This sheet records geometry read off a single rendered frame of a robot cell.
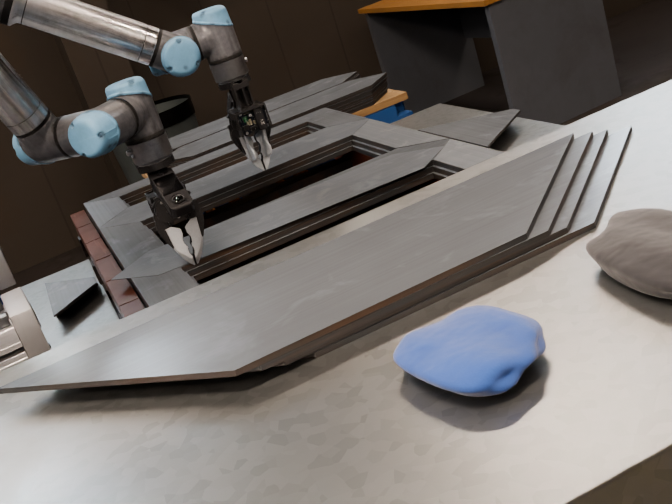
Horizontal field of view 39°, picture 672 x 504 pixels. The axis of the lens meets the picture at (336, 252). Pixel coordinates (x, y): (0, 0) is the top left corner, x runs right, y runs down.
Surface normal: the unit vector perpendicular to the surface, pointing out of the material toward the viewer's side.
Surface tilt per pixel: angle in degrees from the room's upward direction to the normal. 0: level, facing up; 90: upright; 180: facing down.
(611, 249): 14
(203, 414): 0
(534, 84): 90
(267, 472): 0
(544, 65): 90
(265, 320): 0
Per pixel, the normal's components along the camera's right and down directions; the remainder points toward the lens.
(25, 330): 0.42, 0.20
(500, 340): -0.07, -0.90
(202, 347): -0.30, -0.89
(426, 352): -0.55, -0.70
